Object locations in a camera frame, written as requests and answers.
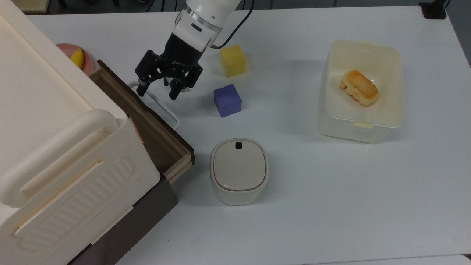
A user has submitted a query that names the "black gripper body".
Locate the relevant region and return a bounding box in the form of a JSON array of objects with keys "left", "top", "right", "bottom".
[{"left": 160, "top": 34, "right": 204, "bottom": 76}]

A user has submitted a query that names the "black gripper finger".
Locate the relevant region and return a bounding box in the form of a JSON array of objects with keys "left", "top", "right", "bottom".
[
  {"left": 135, "top": 50, "right": 164, "bottom": 97},
  {"left": 169, "top": 66, "right": 203, "bottom": 100}
]

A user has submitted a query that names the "white drawer handle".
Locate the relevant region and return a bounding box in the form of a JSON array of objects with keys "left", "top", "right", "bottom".
[{"left": 128, "top": 81, "right": 181, "bottom": 129}]

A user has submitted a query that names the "dark wood drawer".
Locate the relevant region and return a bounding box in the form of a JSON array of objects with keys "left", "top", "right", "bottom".
[{"left": 88, "top": 60, "right": 195, "bottom": 184}]

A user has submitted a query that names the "dark wood drawer cabinet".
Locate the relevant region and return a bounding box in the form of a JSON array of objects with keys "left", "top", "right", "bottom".
[{"left": 68, "top": 175, "right": 180, "bottom": 265}]

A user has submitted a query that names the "cream open plastic bin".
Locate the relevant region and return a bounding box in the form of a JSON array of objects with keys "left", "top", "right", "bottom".
[{"left": 317, "top": 39, "right": 404, "bottom": 144}]

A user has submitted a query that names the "panda figurine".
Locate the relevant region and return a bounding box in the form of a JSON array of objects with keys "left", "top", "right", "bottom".
[{"left": 163, "top": 77, "right": 192, "bottom": 93}]

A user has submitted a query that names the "purple cube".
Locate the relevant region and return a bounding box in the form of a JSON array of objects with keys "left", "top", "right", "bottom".
[{"left": 213, "top": 84, "right": 242, "bottom": 118}]

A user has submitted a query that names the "yellow cube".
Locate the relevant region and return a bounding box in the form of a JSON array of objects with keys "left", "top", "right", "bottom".
[{"left": 220, "top": 44, "right": 247, "bottom": 78}]

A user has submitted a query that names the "pink plate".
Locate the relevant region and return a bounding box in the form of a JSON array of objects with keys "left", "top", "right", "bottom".
[{"left": 56, "top": 43, "right": 94, "bottom": 76}]

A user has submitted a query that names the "yellow toy banana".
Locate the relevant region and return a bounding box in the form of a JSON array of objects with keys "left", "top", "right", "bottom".
[{"left": 71, "top": 48, "right": 84, "bottom": 69}]

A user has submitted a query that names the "cream plastic storage cabinet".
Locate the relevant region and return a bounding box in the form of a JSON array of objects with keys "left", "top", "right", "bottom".
[{"left": 0, "top": 0, "right": 161, "bottom": 265}]

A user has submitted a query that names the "beige box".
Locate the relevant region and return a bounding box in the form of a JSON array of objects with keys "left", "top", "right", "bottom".
[{"left": 11, "top": 0, "right": 51, "bottom": 14}]

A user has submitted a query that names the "orange toy bread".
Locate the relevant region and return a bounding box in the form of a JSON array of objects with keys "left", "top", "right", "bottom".
[{"left": 339, "top": 70, "right": 379, "bottom": 107}]

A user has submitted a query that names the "black stand base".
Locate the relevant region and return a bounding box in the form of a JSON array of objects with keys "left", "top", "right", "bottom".
[{"left": 419, "top": 0, "right": 451, "bottom": 20}]

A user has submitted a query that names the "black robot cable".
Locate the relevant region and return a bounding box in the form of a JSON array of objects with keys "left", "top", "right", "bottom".
[{"left": 212, "top": 0, "right": 255, "bottom": 49}]

